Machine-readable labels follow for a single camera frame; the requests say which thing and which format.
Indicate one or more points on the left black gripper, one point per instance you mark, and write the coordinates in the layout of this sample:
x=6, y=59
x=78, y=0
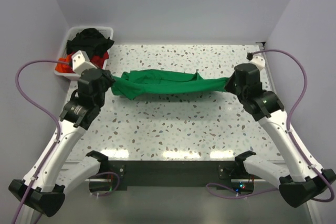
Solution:
x=109, y=80

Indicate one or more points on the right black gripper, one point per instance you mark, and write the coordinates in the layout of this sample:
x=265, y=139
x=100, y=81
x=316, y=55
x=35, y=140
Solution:
x=228, y=86

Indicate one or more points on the green t shirt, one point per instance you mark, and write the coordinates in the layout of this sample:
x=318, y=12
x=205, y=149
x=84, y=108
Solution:
x=138, y=82

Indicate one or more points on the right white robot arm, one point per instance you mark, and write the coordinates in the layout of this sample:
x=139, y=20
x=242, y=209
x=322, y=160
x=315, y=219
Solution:
x=304, y=178

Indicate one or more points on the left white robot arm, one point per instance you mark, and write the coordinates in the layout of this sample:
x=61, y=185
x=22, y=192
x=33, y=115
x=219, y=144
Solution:
x=43, y=188

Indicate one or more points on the red t shirt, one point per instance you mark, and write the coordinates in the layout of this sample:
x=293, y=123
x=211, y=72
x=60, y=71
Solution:
x=99, y=60

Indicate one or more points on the black t shirt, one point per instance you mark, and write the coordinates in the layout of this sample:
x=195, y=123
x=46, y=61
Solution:
x=91, y=41

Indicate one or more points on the orange t shirt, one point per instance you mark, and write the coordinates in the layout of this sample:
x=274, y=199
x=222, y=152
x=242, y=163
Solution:
x=64, y=65

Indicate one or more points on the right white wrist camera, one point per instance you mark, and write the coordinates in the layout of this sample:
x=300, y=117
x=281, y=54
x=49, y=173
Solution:
x=256, y=60

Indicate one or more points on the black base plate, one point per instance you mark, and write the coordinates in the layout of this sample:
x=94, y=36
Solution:
x=170, y=174

